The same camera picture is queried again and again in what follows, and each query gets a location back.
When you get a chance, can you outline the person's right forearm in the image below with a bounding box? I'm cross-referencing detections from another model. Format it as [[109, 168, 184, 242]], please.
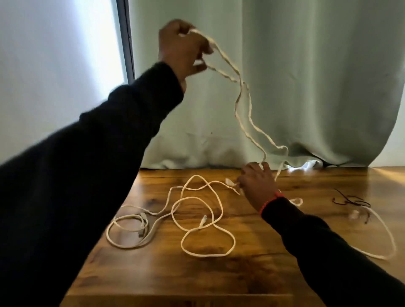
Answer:
[[262, 197, 405, 307]]

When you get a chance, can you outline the grey-green curtain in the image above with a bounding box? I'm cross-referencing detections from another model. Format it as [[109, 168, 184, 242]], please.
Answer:
[[128, 0, 405, 170]]

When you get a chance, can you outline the red braided bracelet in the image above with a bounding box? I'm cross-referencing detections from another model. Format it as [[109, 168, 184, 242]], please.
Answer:
[[259, 191, 285, 216]]

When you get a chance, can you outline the white side panel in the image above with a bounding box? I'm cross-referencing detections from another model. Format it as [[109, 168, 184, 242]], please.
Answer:
[[0, 0, 129, 165]]

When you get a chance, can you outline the person's left hand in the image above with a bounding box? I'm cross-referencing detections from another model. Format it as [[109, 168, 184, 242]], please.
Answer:
[[158, 19, 214, 93]]

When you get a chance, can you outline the black window frame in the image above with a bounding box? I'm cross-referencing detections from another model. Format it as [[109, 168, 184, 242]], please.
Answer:
[[115, 0, 136, 84]]

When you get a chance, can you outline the person's right hand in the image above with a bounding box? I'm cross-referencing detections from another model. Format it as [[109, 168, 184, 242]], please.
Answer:
[[236, 161, 282, 213]]

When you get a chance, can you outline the person's left forearm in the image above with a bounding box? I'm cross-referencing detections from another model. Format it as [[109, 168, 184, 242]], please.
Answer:
[[0, 62, 185, 307]]

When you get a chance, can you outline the wooden cabinet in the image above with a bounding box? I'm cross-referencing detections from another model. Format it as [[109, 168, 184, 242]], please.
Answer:
[[60, 167, 405, 307]]

